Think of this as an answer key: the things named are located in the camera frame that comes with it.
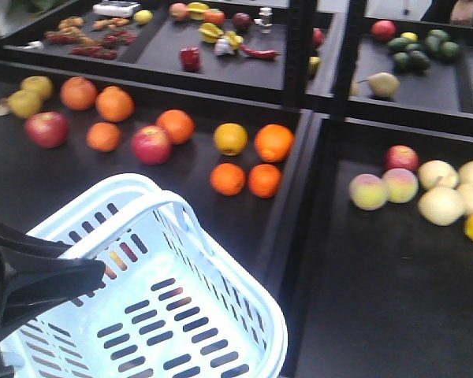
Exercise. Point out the pink peach left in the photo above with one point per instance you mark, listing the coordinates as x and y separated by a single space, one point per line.
368 192

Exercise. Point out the red apple middle tray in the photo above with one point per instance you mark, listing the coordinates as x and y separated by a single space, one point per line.
151 145

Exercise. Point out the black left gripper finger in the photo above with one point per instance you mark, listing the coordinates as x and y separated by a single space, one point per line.
32 286
26 244

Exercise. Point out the red apple right tray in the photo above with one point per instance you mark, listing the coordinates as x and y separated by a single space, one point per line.
401 156

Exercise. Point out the small orange front left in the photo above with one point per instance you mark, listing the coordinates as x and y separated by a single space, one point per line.
227 179

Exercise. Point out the orange behind red apple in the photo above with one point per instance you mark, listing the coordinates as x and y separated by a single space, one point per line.
178 125

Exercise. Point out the light blue plastic basket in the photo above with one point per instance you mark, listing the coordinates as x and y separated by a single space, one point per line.
172 301

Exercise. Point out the yellow round pear front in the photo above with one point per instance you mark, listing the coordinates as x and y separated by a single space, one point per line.
24 103

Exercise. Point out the white pear front left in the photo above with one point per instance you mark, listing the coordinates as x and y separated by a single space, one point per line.
441 206

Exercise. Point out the yellow round pear back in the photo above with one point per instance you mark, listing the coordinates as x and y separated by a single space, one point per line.
42 85

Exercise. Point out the red apple tray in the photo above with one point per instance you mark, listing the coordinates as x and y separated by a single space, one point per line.
151 145
47 129
401 156

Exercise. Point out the orange near yellow pears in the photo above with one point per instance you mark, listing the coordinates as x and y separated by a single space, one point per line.
78 93

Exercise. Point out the pink peach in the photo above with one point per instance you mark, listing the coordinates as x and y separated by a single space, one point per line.
368 192
402 185

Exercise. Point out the small orange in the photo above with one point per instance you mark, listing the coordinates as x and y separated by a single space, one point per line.
264 180
103 137
227 179

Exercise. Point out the small orange front right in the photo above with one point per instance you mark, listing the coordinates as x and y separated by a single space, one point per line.
264 180

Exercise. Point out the red bell pepper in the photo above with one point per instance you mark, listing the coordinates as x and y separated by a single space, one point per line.
190 58

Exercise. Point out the pink peach right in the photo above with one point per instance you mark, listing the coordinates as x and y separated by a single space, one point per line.
402 185

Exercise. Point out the large orange with nub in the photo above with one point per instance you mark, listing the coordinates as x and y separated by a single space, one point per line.
273 142

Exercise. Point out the yellow round pear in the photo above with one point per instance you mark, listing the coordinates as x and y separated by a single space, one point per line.
24 103
230 139
42 85

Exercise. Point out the yellow round pear right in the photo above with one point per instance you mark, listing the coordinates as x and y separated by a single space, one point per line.
230 139

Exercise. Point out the brown mushroom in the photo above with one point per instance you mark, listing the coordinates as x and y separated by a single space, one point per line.
4 107

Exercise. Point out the red apple left tray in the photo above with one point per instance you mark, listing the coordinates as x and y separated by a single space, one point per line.
47 129

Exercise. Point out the white garlic bulb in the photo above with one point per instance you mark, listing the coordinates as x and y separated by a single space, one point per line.
223 47

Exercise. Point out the red chili pepper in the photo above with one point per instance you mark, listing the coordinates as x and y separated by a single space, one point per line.
265 55

